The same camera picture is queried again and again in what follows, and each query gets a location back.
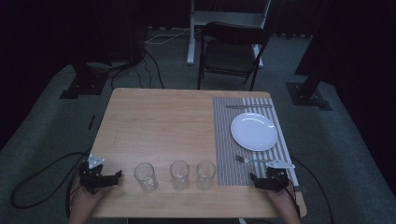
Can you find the black stand with base plate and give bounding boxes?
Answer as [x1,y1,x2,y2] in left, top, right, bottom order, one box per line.
[285,46,333,112]
[59,60,110,100]

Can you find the person's left hand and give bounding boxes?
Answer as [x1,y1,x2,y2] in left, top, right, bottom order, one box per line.
[69,182,110,217]

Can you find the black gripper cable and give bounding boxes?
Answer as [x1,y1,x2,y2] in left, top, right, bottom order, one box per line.
[9,150,92,218]
[289,156,334,224]

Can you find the white floor cable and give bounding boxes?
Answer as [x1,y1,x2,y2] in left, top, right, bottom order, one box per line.
[144,27,202,46]

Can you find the person's right hand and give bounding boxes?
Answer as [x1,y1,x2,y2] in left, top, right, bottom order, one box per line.
[264,181,297,214]

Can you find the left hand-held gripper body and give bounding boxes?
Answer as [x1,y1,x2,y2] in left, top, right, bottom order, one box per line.
[78,154,116,195]

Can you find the black floor cables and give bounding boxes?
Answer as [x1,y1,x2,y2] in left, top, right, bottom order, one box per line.
[110,48,166,91]

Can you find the white metal stand frame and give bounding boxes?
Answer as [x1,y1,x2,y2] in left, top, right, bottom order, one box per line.
[186,0,273,69]

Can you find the black folding chair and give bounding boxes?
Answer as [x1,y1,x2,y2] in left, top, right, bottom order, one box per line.
[196,21,272,92]

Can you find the grey striped placemat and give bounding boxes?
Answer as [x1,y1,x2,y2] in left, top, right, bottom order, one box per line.
[212,96,300,188]

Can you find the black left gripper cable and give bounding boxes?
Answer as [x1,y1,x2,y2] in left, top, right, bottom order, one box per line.
[9,150,92,218]

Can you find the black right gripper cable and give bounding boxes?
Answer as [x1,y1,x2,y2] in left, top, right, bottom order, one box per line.
[289,156,334,224]

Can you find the silver table knife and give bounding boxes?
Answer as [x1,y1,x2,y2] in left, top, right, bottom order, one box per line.
[224,104,273,110]

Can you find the white round plate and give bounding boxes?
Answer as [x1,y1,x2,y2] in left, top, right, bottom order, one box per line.
[230,111,278,152]

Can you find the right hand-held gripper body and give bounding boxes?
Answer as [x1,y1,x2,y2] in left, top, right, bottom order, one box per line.
[257,159,296,191]

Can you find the silver fork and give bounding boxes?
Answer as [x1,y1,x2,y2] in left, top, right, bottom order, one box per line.
[234,155,275,165]

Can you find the clear drinking glass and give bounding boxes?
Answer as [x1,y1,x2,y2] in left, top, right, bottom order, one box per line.
[169,160,191,190]
[134,161,159,194]
[195,160,217,191]

